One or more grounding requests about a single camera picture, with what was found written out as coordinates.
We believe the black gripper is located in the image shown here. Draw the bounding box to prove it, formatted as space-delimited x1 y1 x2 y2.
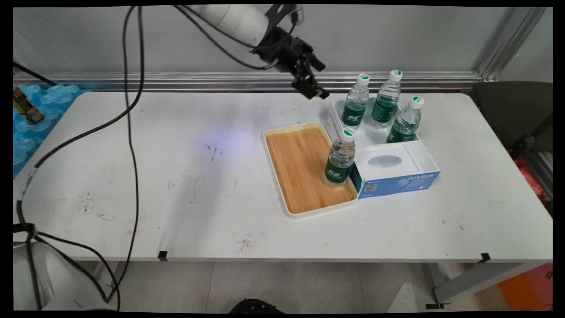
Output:
250 26 331 100

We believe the green label water bottle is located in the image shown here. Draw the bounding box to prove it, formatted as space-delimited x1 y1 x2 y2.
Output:
324 127 357 185
369 69 403 130
386 95 425 144
341 73 370 129

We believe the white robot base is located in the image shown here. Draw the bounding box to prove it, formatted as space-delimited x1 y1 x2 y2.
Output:
13 241 116 311

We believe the wooden tray with cream rim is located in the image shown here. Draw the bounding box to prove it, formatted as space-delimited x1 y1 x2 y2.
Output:
263 121 359 219

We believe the white and blue cardboard box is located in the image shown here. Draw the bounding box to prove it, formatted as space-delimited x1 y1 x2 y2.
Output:
327 97 441 200

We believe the black round object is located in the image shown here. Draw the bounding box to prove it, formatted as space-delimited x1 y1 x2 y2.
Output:
229 299 285 314

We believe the grey table leg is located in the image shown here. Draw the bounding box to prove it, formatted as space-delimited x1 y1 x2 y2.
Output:
426 262 532 309

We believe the blue shrink-wrapped bottle pack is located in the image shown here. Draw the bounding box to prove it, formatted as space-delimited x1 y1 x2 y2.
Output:
13 84 91 178

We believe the dark spray can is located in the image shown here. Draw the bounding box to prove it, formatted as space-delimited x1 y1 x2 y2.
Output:
13 87 45 125

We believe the orange box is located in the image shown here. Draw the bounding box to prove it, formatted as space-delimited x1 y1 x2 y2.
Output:
498 263 553 311

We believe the horizontal aluminium frame rail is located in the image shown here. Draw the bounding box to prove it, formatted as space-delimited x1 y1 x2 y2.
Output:
13 71 484 92

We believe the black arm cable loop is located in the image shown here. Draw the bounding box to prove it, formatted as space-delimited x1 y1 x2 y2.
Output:
173 5 297 71

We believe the thin black cable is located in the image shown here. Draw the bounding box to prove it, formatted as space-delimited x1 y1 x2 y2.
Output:
104 5 141 310

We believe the slanted aluminium frame post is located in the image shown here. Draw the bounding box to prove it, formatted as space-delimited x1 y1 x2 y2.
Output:
477 7 548 81

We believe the thick black cable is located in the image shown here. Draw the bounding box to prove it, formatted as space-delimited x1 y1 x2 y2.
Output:
13 5 145 248

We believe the black cable on wall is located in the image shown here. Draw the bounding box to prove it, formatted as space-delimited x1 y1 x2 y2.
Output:
13 61 58 87

